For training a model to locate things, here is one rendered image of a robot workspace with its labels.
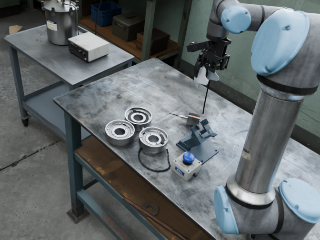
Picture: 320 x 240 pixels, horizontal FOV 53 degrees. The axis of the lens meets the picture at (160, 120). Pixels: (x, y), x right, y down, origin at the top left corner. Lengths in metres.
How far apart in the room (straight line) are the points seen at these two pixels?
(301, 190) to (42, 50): 1.54
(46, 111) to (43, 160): 0.32
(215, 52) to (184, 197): 0.49
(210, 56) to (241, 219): 0.56
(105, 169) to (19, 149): 1.01
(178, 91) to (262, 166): 0.82
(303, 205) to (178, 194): 0.39
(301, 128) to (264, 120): 2.08
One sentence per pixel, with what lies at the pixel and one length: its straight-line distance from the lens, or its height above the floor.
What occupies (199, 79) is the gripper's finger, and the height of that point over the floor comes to 1.01.
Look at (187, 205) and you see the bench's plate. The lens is 1.03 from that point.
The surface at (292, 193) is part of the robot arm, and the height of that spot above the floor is 1.03.
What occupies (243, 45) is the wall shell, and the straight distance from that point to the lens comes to 2.74.
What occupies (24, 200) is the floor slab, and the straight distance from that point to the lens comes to 2.05.
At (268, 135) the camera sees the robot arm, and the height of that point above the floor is 1.21.
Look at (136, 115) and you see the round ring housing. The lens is 1.26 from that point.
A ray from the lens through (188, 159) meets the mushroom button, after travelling 1.06.
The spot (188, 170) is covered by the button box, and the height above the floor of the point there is 0.85.
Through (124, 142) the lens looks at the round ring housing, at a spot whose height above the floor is 0.83.
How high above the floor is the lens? 1.63
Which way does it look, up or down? 40 degrees down
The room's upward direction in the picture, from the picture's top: 10 degrees clockwise
